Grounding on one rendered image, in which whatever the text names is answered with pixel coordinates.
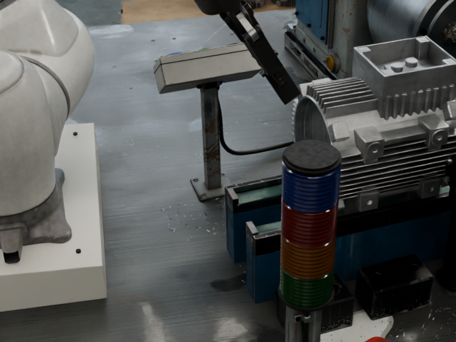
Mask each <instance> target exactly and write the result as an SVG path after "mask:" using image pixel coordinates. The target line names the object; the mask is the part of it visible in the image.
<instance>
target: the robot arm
mask: <svg viewBox="0 0 456 342"><path fill-rule="evenodd" d="M194 1H195V3H196V4H197V6H198V7H199V8H200V10H201V11H202V12H203V13H204V14H207V15H216V14H219V16H220V17H221V18H222V19H223V21H224V22H225V23H226V25H227V26H228V27H229V28H230V29H231V30H232V31H233V32H234V34H235V35H236V36H237V38H238V39H239V40H240V41H241V42H243V43H244V45H245V46H246V47H247V49H248V51H249V52H250V54H251V56H252V57H253V58H254V59H256V61H257V64H258V65H259V66H260V67H261V68H260V70H261V72H260V74H261V76H262V77H266V78H267V80H268V82H269V83H270V84H271V86H272V88H273V89H274V90H275V92H276V94H277V95H278V96H279V98H280V100H281V101H282V102H283V103H284V104H285V105H286V104H288V103H289V102H290V101H291V100H293V99H294V98H296V97H297V96H298V95H300V94H301V92H300V91H299V89H298V87H297V86H296V85H295V83H294V81H293V80H292V78H291V77H290V75H289V74H288V72H287V70H286V69H285V68H284V66H283V63H282V62H280V60H279V58H278V57H277V55H278V53H277V52H276V51H275V50H273V48H272V47H271V45H270V44H269V42H268V40H267V39H266V37H265V35H264V33H263V31H262V28H261V26H260V25H259V23H258V22H257V20H256V18H255V17H254V12H253V10H252V9H251V7H250V6H249V5H248V4H247V3H246V2H245V1H244V0H194ZM94 60H95V53H94V44H93V41H92V38H91V35H90V33H89V31H88V29H87V28H86V26H85V25H84V23H83V22H82V21H81V20H80V19H78V17H76V15H75V14H73V13H71V12H70V11H69V10H67V9H64V8H63V7H61V6H60V5H59V4H58V3H57V2H56V1H55V0H0V249H2V252H3V258H4V261H5V263H7V264H12V263H17V262H18V261H20V257H21V253H22V247H23V246H28V245H33V244H42V243H55V244H63V243H66V242H68V241H69V240H70V239H71V238H72V231H71V227H70V225H69V224H68V223H67V220H66V217H65V211H64V200H63V194H62V185H63V183H64V180H65V178H64V171H63V170H62V169H60V168H55V157H56V155H57V153H58V148H59V144H60V139H61V136H62V131H63V128H64V125H65V122H66V120H67V119H68V118H69V117H70V116H71V115H72V113H73V111H74V110H75V109H76V107H77V105H78V104H79V102H80V100H81V98H82V97H83V95H84V93H85V91H86V88H87V86H88V84H89V82H90V79H91V76H92V72H93V69H94Z"/></svg>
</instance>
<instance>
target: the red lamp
mask: <svg viewBox="0 0 456 342"><path fill-rule="evenodd" d="M338 205H339V201H338V202H337V203H336V204H335V205H334V206H333V207H332V208H330V209H328V210H325V211H322V212H301V211H298V210H295V209H293V208H291V207H289V206H288V205H286V204H285V203H284V201H283V199H282V208H281V210H282V211H281V232H282V235H283V236H284V237H285V238H286V239H287V240H288V241H289V242H292V243H293V244H296V245H299V246H306V247H314V246H321V245H324V244H327V243H329V242H330V241H331V240H332V239H333V238H334V237H335V236H336V233H337V217H338Z"/></svg>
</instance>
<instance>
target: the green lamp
mask: <svg viewBox="0 0 456 342"><path fill-rule="evenodd" d="M333 278H334V268H333V269H332V271H331V272H330V273H328V274H327V275H325V276H323V277H321V278H316V279H302V278H297V277H294V276H293V275H290V274H289V273H287V272H286V271H285V270H284V269H283V268H282V266H281V264H280V292H281V295H282V297H283V298H284V299H285V300H286V301H287V302H288V303H290V304H291V305H294V306H296V307H301V308H314V307H319V306H321V305H323V304H325V303H326V302H327V301H328V300H329V299H330V297H331V295H332V293H333Z"/></svg>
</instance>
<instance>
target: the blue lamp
mask: <svg viewBox="0 0 456 342"><path fill-rule="evenodd" d="M340 177H341V163H340V165H339V166H338V168H336V169H335V170H333V171H331V172H329V173H326V174H322V175H315V176H311V175H304V174H299V173H297V172H294V171H293V170H291V169H290V168H288V167H287V166H286V165H285V164H284V162H283V160H282V199H283V201H284V203H285V204H286V205H288V206H289V207H291V208H293V209H295V210H298V211H301V212H322V211H325V210H328V209H330V208H332V207H333V206H334V205H335V204H336V203H337V202H338V200H339V186H340Z"/></svg>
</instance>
